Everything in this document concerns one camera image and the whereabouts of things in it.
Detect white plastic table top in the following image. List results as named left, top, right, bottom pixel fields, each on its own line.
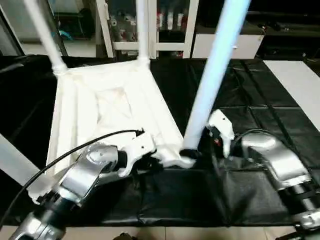
left=27, top=58, right=197, bottom=205

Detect black work mat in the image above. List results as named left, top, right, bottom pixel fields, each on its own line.
left=0, top=53, right=320, bottom=227

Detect white flat board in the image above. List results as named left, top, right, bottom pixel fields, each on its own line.
left=263, top=59, right=320, bottom=132

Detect white drawer cabinet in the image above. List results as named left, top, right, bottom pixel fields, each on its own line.
left=192, top=32, right=265, bottom=60

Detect white glass door cabinet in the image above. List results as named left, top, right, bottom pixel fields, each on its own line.
left=96, top=0, right=201, bottom=60

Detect black low desk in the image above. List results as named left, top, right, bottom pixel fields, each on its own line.
left=246, top=11, right=320, bottom=61

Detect black storage unit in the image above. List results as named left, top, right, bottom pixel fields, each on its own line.
left=54, top=8, right=97, bottom=41

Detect grey pole stand blue brackets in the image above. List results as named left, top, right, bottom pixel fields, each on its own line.
left=49, top=0, right=75, bottom=57

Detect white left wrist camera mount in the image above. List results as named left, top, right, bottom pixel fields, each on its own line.
left=118, top=132, right=158, bottom=178

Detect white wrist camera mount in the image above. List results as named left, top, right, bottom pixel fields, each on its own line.
left=118, top=132, right=158, bottom=178
left=206, top=109, right=236, bottom=159

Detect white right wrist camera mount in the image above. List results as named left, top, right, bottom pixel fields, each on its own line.
left=206, top=109, right=236, bottom=159

